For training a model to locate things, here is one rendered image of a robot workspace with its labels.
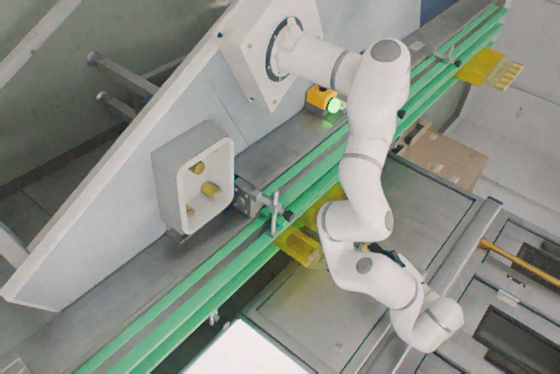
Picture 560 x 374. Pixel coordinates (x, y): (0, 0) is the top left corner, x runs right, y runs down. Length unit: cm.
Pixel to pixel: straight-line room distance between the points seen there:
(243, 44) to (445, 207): 103
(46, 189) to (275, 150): 83
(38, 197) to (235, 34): 98
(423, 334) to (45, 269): 83
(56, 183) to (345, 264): 112
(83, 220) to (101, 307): 22
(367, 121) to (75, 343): 76
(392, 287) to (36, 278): 71
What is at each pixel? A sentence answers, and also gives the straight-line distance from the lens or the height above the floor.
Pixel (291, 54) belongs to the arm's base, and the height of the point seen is 87.
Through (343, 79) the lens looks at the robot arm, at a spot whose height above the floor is 101.
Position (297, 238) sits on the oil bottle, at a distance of 128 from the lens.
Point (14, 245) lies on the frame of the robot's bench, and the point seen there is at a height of 63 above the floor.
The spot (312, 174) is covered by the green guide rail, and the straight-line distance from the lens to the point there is 130.
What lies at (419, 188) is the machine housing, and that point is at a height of 112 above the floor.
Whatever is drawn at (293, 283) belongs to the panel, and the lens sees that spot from 138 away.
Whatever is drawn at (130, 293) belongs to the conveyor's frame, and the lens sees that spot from 116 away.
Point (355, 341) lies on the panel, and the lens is 131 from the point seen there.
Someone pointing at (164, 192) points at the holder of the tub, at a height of 78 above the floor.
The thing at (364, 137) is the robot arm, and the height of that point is 113.
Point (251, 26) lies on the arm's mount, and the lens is 103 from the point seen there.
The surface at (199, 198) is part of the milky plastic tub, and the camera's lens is 123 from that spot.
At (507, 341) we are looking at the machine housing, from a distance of 152.
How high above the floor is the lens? 143
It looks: 24 degrees down
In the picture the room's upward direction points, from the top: 122 degrees clockwise
